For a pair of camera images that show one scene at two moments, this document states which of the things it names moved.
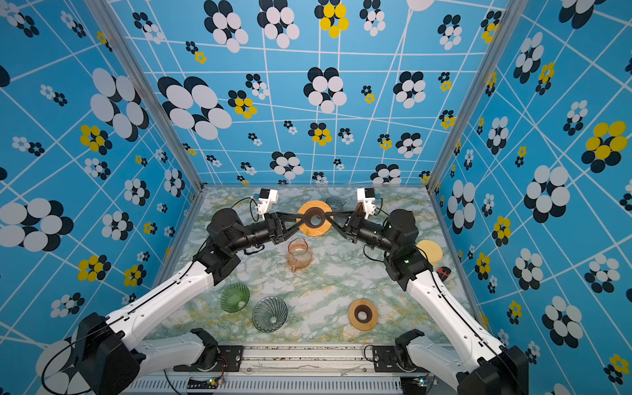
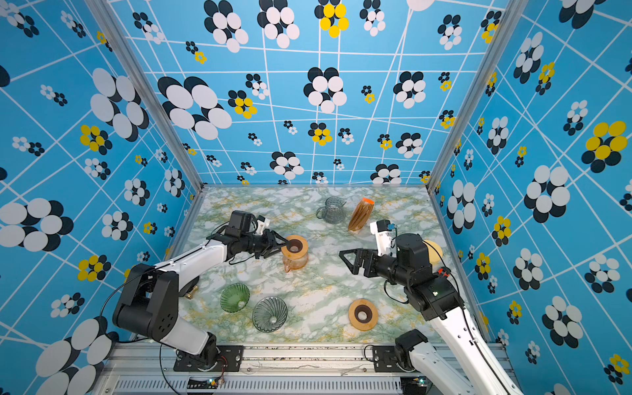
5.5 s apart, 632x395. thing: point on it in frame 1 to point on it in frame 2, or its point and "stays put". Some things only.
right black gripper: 357,220 to 364,254
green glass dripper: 234,298 stays put
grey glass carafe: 336,202 stays put
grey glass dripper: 269,314 stays put
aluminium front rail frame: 297,369 stays put
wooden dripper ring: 315,222 to 296,247
